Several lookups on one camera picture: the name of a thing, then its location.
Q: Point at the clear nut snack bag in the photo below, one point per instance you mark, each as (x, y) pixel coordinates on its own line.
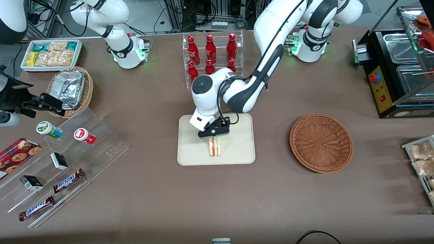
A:
(420, 150)
(423, 167)

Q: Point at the steel warmer pan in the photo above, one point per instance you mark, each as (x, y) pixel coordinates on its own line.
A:
(401, 47)
(410, 79)

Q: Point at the green lidded cup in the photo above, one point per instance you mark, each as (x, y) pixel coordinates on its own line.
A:
(47, 128)

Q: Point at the white power strip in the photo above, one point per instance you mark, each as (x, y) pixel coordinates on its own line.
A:
(219, 24)

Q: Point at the black food warmer machine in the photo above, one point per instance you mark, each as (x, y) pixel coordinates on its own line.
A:
(383, 91)

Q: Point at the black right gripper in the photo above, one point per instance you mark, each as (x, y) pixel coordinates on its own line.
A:
(14, 98)

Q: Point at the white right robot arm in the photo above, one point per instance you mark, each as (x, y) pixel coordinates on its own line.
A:
(118, 47)

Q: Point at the small grey device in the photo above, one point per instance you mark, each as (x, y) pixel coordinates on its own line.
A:
(221, 241)

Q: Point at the red lidded cup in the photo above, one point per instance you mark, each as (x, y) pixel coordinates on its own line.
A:
(83, 135)

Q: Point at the clear rice cracker bag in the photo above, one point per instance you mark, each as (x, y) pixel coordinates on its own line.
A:
(58, 45)
(54, 58)

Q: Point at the red chocolate cookie box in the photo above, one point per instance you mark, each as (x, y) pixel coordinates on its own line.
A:
(17, 156)

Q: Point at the cream plastic tray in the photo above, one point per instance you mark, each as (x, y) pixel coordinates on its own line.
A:
(237, 145)

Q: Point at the teal snack packet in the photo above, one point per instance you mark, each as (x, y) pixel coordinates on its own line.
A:
(40, 47)
(72, 45)

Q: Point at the white plastic snack bin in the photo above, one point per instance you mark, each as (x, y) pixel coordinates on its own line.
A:
(24, 66)

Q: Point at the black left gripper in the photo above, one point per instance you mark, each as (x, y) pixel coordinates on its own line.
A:
(217, 124)

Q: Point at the light wicker basket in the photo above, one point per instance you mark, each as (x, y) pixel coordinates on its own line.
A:
(89, 91)

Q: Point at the red emergency stop button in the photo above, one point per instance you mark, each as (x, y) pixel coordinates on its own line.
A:
(374, 78)

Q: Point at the Snickers chocolate bar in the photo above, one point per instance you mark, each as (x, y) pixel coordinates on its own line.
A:
(67, 181)
(36, 208)

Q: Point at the stacked aluminium foil trays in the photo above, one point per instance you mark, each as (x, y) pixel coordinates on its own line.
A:
(69, 88)

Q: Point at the yellow snack packet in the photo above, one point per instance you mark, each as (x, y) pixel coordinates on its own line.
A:
(32, 58)

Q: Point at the triangular sandwich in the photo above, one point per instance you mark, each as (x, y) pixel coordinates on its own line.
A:
(216, 147)

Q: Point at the brown round wicker basket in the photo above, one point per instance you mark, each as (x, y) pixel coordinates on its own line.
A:
(320, 144)

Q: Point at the red cola bottle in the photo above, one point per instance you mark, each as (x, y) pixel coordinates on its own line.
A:
(210, 49)
(192, 51)
(231, 65)
(231, 47)
(192, 73)
(210, 67)

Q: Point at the small black carton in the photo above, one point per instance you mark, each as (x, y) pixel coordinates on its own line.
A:
(31, 182)
(59, 161)

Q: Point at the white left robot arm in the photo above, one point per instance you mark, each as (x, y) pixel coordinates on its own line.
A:
(271, 30)

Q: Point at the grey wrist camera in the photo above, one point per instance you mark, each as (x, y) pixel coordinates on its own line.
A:
(8, 119)
(201, 122)

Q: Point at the clear acrylic bottle rack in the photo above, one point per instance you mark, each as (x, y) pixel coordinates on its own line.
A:
(240, 51)

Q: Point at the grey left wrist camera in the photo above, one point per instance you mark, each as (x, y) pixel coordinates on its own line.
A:
(201, 122)

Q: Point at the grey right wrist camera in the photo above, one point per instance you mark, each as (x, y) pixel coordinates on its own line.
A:
(8, 119)

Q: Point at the clear acrylic stepped display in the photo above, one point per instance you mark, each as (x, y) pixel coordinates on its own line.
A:
(108, 149)

